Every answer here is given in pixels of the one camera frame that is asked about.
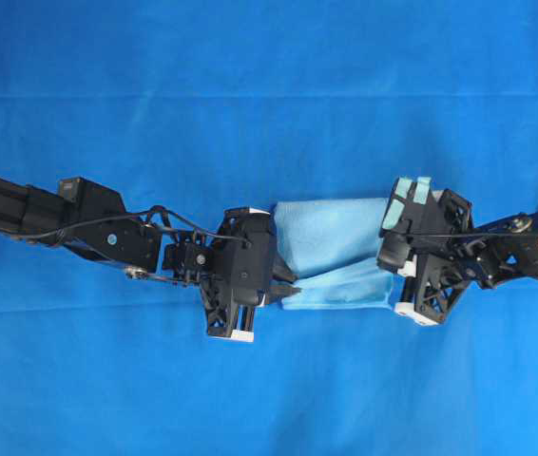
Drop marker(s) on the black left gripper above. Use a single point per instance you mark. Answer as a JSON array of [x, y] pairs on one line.
[[225, 318]]

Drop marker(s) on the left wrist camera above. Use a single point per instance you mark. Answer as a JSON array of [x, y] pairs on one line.
[[246, 263]]

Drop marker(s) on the light blue towel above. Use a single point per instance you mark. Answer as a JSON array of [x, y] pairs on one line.
[[331, 245]]

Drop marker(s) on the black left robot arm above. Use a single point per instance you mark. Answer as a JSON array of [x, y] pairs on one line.
[[91, 221]]

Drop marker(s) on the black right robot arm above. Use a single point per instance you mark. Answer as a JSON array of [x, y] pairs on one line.
[[498, 252]]

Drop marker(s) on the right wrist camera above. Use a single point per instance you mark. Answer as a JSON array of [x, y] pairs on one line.
[[412, 208]]

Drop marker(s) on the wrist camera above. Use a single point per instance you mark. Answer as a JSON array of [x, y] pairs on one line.
[[412, 208], [246, 263]]

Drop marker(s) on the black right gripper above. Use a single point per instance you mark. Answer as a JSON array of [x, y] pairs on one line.
[[432, 282]]

